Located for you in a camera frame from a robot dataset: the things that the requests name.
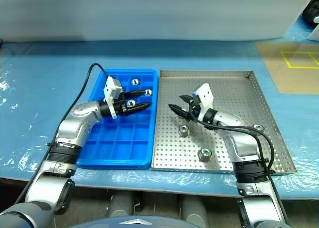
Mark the brown mat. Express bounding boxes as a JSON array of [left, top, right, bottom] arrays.
[[256, 42, 319, 95]]

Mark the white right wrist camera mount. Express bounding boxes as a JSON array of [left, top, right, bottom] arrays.
[[193, 83, 214, 114]]

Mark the black object with silver knob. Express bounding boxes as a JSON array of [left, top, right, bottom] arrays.
[[302, 3, 319, 28]]

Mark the grey robot chest with emblem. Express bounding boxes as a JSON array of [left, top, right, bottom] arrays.
[[72, 214, 185, 228]]

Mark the white angled panel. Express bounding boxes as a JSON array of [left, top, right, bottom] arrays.
[[306, 23, 319, 42]]

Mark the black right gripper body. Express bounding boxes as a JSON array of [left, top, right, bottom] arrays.
[[187, 95, 204, 122]]

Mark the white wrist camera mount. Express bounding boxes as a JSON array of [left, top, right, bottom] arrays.
[[103, 76, 125, 119], [193, 83, 214, 114]]

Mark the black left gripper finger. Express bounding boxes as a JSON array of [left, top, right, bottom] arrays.
[[123, 102, 152, 117], [124, 90, 145, 99]]

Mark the perforated metal tray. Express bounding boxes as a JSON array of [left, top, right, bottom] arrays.
[[151, 69, 297, 175]]

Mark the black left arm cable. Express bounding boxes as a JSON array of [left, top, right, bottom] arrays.
[[14, 62, 112, 206]]

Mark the grey rounded cylinder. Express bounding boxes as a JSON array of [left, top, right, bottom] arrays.
[[107, 192, 137, 218], [179, 194, 207, 223]]

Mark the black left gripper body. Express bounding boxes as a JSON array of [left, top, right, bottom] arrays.
[[115, 92, 130, 117]]

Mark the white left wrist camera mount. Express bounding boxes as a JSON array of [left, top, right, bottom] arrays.
[[103, 76, 125, 119]]

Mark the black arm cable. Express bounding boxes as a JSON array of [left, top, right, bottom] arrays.
[[188, 102, 292, 225], [14, 62, 112, 206]]

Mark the blue compartment tray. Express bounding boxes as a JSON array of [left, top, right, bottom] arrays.
[[76, 68, 160, 170]]

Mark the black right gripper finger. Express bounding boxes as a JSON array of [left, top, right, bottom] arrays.
[[168, 104, 192, 121], [179, 94, 194, 104]]

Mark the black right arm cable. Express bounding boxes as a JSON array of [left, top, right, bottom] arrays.
[[188, 102, 292, 225]]

